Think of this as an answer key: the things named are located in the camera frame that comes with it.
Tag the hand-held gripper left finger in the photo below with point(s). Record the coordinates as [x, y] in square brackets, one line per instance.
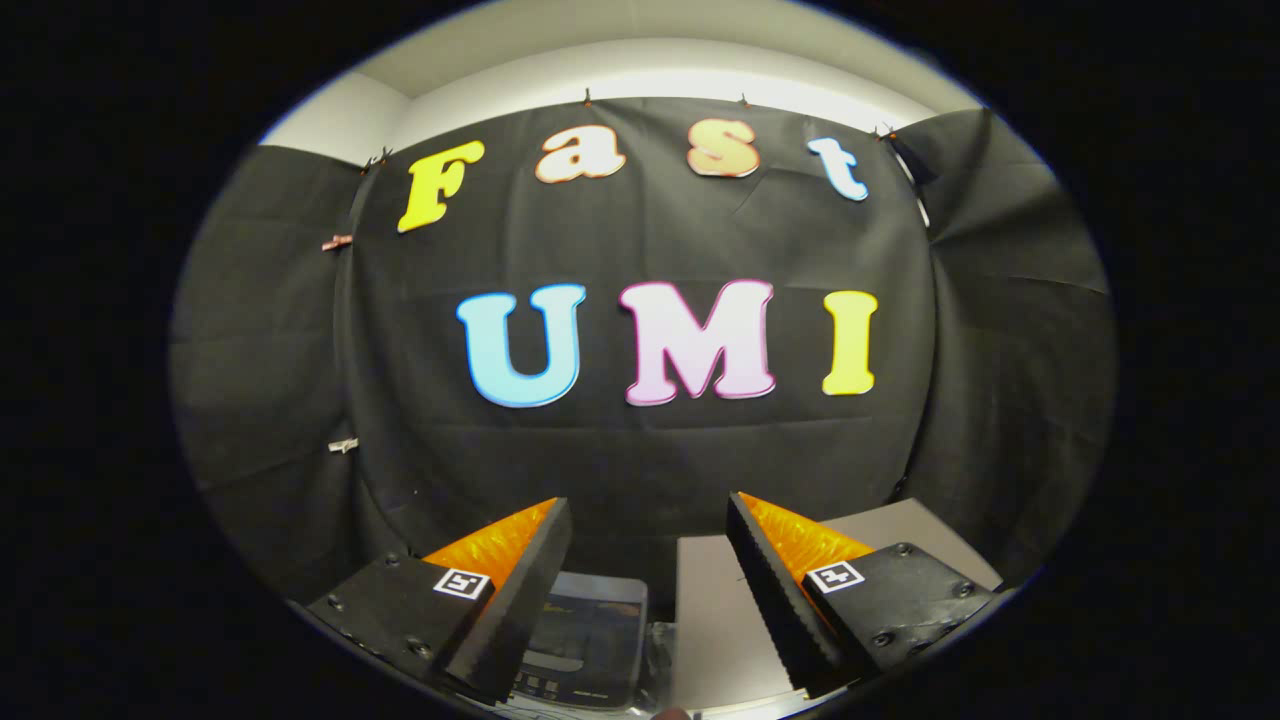
[525, 590]

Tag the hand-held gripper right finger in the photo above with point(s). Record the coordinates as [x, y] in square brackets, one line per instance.
[775, 590]

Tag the dark grey washing machine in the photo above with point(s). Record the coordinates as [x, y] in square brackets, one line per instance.
[540, 688]

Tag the grey flat-topped stand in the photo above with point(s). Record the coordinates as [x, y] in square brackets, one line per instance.
[710, 620]

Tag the black backdrop cloth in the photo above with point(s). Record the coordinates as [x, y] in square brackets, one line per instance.
[640, 450]

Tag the silver metal clip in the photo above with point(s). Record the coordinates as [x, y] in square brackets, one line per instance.
[343, 445]

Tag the brown wooden clip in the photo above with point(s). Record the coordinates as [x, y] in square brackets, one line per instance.
[337, 242]

